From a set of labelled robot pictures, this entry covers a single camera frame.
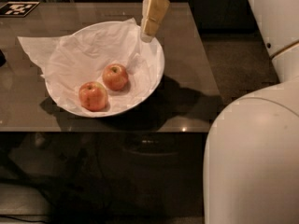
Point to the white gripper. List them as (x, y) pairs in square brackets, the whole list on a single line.
[(155, 11)]

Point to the red apple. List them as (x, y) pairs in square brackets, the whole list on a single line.
[(115, 76), (93, 96)]

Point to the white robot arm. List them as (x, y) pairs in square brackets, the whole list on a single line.
[(251, 160)]

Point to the white bowl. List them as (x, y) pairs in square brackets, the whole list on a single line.
[(152, 62)]

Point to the white crumpled paper sheet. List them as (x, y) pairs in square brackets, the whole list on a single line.
[(78, 56)]

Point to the black white fiducial marker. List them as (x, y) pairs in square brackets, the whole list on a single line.
[(17, 9)]

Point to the dark object at table edge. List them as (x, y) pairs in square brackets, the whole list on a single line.
[(2, 58)]

